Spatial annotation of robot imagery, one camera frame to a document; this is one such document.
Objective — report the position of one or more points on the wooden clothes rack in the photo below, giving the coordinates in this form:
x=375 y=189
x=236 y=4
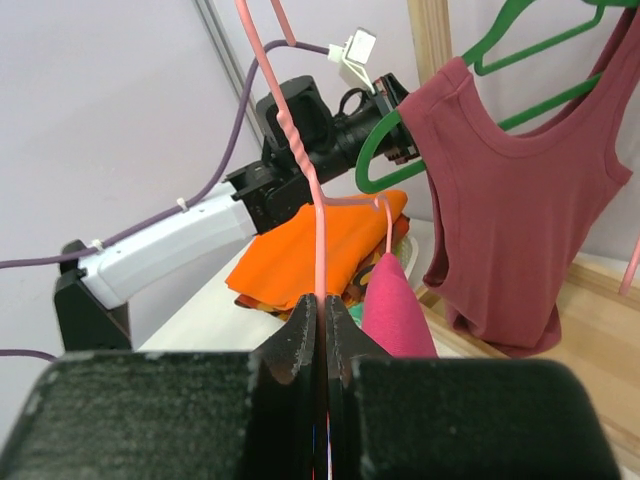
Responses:
x=600 y=343

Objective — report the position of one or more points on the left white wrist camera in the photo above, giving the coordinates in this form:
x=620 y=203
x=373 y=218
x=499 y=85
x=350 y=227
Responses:
x=352 y=57

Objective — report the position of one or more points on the green plastic hanger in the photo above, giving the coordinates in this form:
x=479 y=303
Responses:
x=446 y=114

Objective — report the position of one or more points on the pink wire hanger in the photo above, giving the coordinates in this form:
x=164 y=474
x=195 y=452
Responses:
x=630 y=271
x=291 y=133

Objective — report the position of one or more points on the pink trousers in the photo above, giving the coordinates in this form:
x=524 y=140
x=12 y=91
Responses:
x=392 y=314

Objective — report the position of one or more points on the orange folded cloth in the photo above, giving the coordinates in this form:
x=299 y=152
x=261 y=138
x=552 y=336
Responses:
x=278 y=266

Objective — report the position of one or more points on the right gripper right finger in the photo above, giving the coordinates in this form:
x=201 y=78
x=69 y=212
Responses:
x=412 y=418

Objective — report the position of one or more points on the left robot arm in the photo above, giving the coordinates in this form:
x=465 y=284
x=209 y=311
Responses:
x=91 y=294

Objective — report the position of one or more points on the maroon tank top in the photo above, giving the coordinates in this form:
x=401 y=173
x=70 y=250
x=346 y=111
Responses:
x=507 y=229

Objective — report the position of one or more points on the white laundry basket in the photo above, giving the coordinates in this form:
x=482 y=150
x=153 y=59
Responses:
x=407 y=253

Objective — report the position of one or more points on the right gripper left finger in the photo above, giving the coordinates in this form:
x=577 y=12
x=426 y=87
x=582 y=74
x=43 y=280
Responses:
x=175 y=415

